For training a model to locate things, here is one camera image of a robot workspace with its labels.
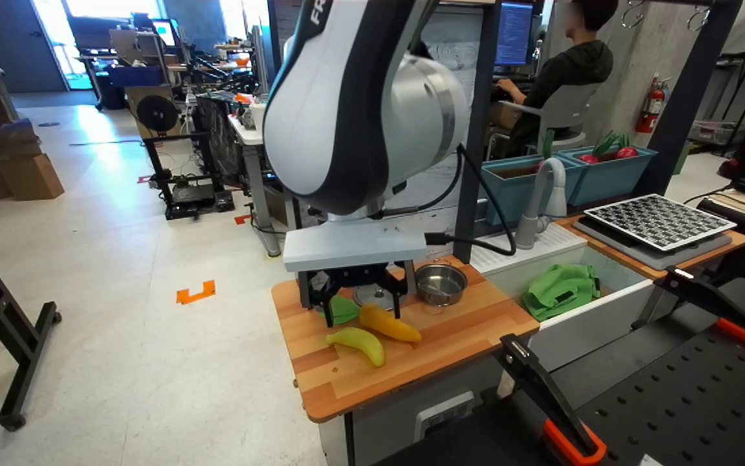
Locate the white desk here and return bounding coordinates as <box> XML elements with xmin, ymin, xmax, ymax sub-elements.
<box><xmin>225</xmin><ymin>112</ymin><xmax>292</xmax><ymax>258</ymax></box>

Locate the computer monitor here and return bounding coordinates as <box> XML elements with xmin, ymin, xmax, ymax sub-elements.
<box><xmin>495</xmin><ymin>0</ymin><xmax>538</xmax><ymax>74</ymax></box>

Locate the white toy sink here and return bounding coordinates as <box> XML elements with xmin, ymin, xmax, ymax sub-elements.
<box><xmin>471</xmin><ymin>226</ymin><xmax>679</xmax><ymax>358</ymax></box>

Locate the wooden side shelf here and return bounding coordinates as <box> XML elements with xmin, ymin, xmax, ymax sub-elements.
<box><xmin>558</xmin><ymin>213</ymin><xmax>745</xmax><ymax>283</ymax></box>

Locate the cardboard box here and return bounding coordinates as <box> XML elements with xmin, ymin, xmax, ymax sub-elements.
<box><xmin>0</xmin><ymin>119</ymin><xmax>67</xmax><ymax>205</ymax></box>

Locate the black clamp orange tip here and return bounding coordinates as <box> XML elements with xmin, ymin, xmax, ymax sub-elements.
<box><xmin>635</xmin><ymin>266</ymin><xmax>745</xmax><ymax>350</ymax></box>
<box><xmin>498</xmin><ymin>333</ymin><xmax>610</xmax><ymax>466</ymax></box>

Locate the seated person dark sweater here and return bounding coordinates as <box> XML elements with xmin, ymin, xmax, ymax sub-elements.
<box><xmin>493</xmin><ymin>0</ymin><xmax>621</xmax><ymax>157</ymax></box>

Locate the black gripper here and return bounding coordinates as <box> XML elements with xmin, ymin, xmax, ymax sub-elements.
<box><xmin>296</xmin><ymin>258</ymin><xmax>416</xmax><ymax>333</ymax></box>

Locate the cluttered background workbench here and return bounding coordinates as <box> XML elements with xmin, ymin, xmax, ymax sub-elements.
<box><xmin>77</xmin><ymin>11</ymin><xmax>187</xmax><ymax>112</ymax></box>

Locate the orange carrot plush toy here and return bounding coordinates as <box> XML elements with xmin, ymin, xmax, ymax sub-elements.
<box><xmin>330</xmin><ymin>295</ymin><xmax>425</xmax><ymax>346</ymax></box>

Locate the black stand leg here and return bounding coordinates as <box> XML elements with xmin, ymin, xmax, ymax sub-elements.
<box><xmin>0</xmin><ymin>218</ymin><xmax>66</xmax><ymax>436</ymax></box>

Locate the checkered calibration board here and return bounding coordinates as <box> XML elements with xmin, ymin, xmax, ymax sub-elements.
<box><xmin>583</xmin><ymin>191</ymin><xmax>741</xmax><ymax>257</ymax></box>

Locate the red fire extinguisher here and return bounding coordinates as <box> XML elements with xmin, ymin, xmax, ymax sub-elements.
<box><xmin>637</xmin><ymin>74</ymin><xmax>670</xmax><ymax>137</ymax></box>

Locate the grey faucet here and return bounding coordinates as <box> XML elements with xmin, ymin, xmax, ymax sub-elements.
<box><xmin>513</xmin><ymin>155</ymin><xmax>573</xmax><ymax>254</ymax></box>

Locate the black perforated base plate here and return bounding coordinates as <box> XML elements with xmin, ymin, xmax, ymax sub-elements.
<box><xmin>370</xmin><ymin>275</ymin><xmax>745</xmax><ymax>466</ymax></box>

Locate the black slanted frame beam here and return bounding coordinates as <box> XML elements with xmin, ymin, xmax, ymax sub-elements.
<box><xmin>635</xmin><ymin>0</ymin><xmax>745</xmax><ymax>197</ymax></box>

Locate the wooden counter top board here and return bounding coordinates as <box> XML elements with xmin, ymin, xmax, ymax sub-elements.
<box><xmin>269</xmin><ymin>254</ymin><xmax>540</xmax><ymax>424</ymax></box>

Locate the green cloth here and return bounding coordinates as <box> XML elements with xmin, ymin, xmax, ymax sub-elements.
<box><xmin>522</xmin><ymin>261</ymin><xmax>602</xmax><ymax>323</ymax></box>

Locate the grey cabinet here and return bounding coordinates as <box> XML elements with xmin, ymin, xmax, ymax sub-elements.
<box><xmin>319</xmin><ymin>346</ymin><xmax>522</xmax><ymax>466</ymax></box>

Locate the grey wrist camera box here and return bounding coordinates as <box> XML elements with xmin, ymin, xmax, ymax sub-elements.
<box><xmin>283</xmin><ymin>214</ymin><xmax>433</xmax><ymax>275</ymax></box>

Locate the teal planter box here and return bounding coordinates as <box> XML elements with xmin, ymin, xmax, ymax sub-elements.
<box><xmin>561</xmin><ymin>144</ymin><xmax>659</xmax><ymax>213</ymax></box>
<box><xmin>477</xmin><ymin>153</ymin><xmax>575</xmax><ymax>234</ymax></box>

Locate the grey office chair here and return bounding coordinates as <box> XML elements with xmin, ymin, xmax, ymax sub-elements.
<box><xmin>485</xmin><ymin>84</ymin><xmax>602</xmax><ymax>163</ymax></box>

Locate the grey wood-look backsplash panel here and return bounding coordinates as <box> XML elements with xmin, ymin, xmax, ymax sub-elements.
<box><xmin>267</xmin><ymin>0</ymin><xmax>500</xmax><ymax>309</ymax></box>

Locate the metal bowl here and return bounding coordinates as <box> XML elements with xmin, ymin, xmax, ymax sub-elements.
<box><xmin>412</xmin><ymin>261</ymin><xmax>471</xmax><ymax>309</ymax></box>

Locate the orange floor tape marker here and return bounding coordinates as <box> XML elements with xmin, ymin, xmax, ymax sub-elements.
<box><xmin>174</xmin><ymin>276</ymin><xmax>221</xmax><ymax>309</ymax></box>

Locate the black vertical post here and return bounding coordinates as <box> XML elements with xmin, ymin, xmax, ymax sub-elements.
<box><xmin>452</xmin><ymin>0</ymin><xmax>503</xmax><ymax>265</ymax></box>

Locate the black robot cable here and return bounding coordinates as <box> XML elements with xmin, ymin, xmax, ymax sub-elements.
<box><xmin>370</xmin><ymin>141</ymin><xmax>521</xmax><ymax>258</ymax></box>

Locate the red radish toy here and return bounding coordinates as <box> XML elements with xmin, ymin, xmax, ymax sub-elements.
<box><xmin>577</xmin><ymin>130</ymin><xmax>641</xmax><ymax>166</ymax></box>

